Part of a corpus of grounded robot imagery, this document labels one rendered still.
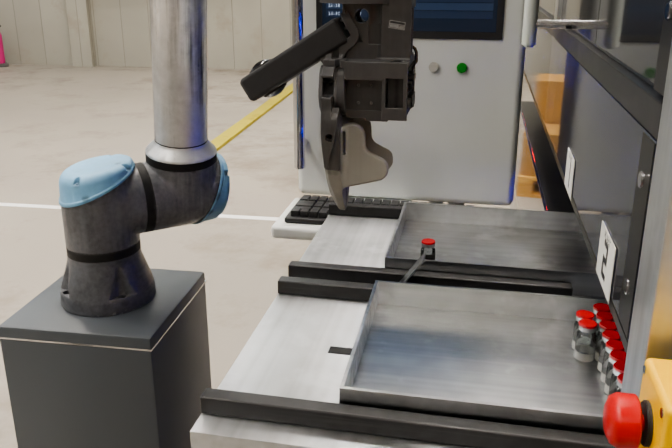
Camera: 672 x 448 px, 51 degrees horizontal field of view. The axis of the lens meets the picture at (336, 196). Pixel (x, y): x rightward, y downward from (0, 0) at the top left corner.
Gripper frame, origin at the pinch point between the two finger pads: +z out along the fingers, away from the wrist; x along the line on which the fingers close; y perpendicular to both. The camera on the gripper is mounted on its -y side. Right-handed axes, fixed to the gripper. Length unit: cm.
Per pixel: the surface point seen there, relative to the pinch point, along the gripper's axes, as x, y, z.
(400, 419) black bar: -7.9, 7.9, 19.6
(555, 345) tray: 12.9, 24.2, 21.4
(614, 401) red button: -18.4, 24.4, 8.3
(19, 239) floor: 230, -212, 110
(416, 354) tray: 7.5, 8.1, 21.4
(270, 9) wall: 868, -266, 30
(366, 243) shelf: 41.5, -3.3, 21.6
